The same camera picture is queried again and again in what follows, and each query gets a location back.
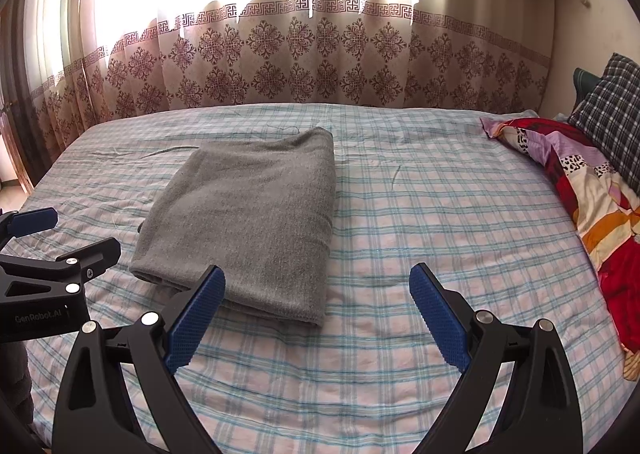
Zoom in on patterned beige curtain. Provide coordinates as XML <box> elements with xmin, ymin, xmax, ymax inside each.
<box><xmin>0</xmin><ymin>0</ymin><xmax>556</xmax><ymax>185</ymax></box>

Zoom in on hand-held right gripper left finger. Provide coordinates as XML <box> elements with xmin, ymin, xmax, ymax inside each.
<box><xmin>52</xmin><ymin>265</ymin><xmax>227</xmax><ymax>454</ymax></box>

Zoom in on black white checkered pillow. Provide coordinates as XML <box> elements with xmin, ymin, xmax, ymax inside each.
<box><xmin>567</xmin><ymin>52</ymin><xmax>640</xmax><ymax>195</ymax></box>

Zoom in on plaid-sheeted bed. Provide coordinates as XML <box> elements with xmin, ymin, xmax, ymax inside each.
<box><xmin>15</xmin><ymin>104</ymin><xmax>631</xmax><ymax>454</ymax></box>

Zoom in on colourful patchwork quilt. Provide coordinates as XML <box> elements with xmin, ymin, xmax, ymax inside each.
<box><xmin>480</xmin><ymin>116</ymin><xmax>640</xmax><ymax>355</ymax></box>

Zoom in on grey pants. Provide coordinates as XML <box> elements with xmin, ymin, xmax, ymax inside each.
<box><xmin>129</xmin><ymin>126</ymin><xmax>337</xmax><ymax>329</ymax></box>

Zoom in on dark green cushion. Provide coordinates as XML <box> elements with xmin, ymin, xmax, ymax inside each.
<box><xmin>573</xmin><ymin>68</ymin><xmax>608</xmax><ymax>109</ymax></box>

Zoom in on dark fuzzy cloth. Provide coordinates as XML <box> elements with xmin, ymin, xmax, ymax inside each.
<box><xmin>0</xmin><ymin>341</ymin><xmax>33</xmax><ymax>435</ymax></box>

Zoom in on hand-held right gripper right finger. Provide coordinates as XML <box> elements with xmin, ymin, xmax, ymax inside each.
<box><xmin>408</xmin><ymin>262</ymin><xmax>586</xmax><ymax>454</ymax></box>

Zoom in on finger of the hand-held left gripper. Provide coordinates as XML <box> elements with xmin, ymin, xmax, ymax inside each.
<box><xmin>0</xmin><ymin>237</ymin><xmax>122</xmax><ymax>307</ymax></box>
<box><xmin>0</xmin><ymin>206</ymin><xmax>59</xmax><ymax>247</ymax></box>

